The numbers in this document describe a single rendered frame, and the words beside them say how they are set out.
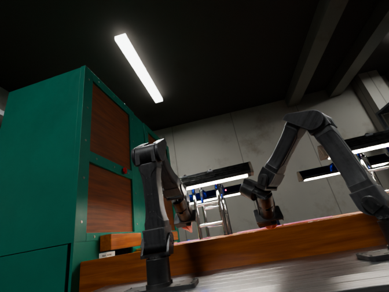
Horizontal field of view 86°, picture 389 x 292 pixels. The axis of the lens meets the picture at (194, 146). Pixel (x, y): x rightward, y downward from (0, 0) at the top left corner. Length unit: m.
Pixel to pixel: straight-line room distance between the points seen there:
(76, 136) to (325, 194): 3.54
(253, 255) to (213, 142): 3.28
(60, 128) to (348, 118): 4.24
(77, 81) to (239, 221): 3.02
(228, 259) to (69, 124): 0.99
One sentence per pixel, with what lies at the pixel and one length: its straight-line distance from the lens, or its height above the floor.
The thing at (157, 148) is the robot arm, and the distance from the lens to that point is 0.67.
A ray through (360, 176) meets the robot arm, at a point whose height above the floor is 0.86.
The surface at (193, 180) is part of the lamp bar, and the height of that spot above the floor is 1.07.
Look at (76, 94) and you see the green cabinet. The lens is 1.35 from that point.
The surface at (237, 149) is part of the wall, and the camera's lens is 3.89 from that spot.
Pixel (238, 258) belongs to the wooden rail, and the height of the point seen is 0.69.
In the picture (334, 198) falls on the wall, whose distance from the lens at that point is 3.96.
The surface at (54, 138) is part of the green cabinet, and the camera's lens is 1.29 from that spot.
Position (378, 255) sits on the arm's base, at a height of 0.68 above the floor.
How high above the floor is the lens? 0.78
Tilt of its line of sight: 23 degrees up
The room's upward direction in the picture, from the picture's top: 10 degrees counter-clockwise
